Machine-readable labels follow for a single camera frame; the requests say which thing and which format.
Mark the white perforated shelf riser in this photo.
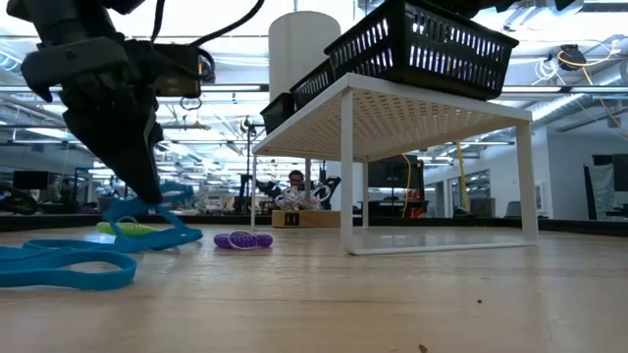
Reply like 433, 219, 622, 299
250, 72, 540, 257

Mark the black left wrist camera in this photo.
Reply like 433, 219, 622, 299
146, 41, 204, 100

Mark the yellow hanging cable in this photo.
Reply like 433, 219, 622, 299
454, 141, 471, 213

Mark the black computer monitor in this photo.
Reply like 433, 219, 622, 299
12, 169, 51, 191

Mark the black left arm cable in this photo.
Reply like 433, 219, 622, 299
189, 0, 267, 49

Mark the brown cardboard box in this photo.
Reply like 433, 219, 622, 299
271, 209, 342, 229

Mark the purple spiral coil keychain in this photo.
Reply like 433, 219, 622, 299
212, 229, 275, 252

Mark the black ceiling cable reel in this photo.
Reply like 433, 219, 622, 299
197, 46, 218, 85
557, 43, 589, 73

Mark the green spiral coil keychain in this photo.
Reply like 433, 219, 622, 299
94, 215, 159, 237

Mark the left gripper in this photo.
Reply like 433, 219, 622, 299
19, 35, 167, 206

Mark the white cylinder bin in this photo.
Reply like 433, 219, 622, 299
267, 10, 342, 103

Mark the clear plastic ring bundle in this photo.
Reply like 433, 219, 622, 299
273, 184, 336, 212

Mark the black equipment cabinet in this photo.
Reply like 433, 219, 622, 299
367, 155, 426, 218

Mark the person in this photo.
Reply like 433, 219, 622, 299
254, 169, 342, 213

